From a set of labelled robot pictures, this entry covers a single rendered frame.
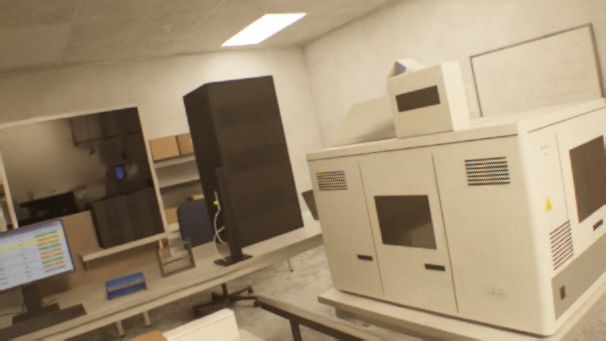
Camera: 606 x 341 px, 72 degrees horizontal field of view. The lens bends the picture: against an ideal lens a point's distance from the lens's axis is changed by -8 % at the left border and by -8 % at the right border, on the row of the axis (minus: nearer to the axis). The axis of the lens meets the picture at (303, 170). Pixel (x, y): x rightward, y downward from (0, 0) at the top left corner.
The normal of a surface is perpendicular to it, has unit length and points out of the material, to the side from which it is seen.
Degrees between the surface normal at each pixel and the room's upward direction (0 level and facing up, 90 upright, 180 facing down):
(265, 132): 90
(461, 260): 90
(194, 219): 81
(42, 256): 86
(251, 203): 90
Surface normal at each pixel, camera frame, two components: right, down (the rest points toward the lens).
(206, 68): 0.56, -0.06
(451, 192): -0.80, 0.21
